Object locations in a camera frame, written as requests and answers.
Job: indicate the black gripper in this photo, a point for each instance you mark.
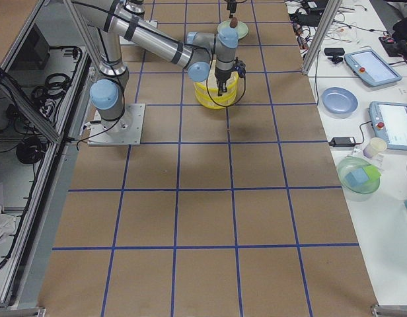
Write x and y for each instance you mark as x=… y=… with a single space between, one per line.
x=221 y=78

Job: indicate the blue teach pendant far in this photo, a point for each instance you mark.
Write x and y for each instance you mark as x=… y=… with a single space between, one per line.
x=371 y=68

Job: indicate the yellow steamer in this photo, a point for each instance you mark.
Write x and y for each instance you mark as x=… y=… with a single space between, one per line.
x=215 y=102
x=210 y=85

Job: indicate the blue plate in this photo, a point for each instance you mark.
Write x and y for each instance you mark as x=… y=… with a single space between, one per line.
x=339 y=102

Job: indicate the blue teach pendant near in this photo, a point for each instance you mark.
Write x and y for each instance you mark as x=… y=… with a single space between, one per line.
x=389 y=120

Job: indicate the white paper cup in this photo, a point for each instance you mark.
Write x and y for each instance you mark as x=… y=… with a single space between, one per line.
x=375 y=146

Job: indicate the aluminium frame post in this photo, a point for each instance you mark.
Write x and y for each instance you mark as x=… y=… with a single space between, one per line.
x=323 y=27

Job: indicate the blue teach pendant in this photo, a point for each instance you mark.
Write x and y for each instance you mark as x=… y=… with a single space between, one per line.
x=371 y=68
x=389 y=120

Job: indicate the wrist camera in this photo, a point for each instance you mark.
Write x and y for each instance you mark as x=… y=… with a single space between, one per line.
x=240 y=68

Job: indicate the green bowl with sponges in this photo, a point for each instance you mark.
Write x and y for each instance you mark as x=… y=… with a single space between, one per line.
x=359 y=175

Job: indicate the mint green plate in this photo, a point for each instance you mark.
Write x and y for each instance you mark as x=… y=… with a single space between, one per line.
x=241 y=28

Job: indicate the brown bun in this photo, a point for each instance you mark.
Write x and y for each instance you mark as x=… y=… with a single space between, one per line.
x=233 y=23

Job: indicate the black power adapter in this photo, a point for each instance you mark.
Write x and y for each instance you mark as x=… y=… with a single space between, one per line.
x=342 y=142

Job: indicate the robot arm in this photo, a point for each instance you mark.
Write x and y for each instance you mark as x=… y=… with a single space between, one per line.
x=201 y=53
x=136 y=7

